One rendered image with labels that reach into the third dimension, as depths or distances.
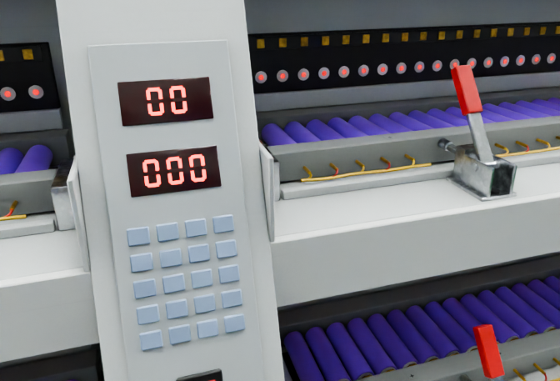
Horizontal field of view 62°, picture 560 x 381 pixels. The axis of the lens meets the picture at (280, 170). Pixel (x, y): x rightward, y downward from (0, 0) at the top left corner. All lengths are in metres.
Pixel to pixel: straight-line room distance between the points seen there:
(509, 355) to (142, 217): 0.33
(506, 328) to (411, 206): 0.21
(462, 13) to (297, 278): 0.39
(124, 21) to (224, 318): 0.16
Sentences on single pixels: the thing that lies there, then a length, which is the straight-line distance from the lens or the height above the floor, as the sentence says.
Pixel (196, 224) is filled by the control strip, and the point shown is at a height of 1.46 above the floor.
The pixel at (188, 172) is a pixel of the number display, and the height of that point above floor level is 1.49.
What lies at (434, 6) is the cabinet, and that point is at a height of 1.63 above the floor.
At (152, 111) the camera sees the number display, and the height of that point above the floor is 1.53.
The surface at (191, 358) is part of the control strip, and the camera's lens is 0.27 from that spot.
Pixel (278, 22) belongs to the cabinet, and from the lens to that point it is 0.49.
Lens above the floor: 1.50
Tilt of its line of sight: 3 degrees down
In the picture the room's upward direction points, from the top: 6 degrees counter-clockwise
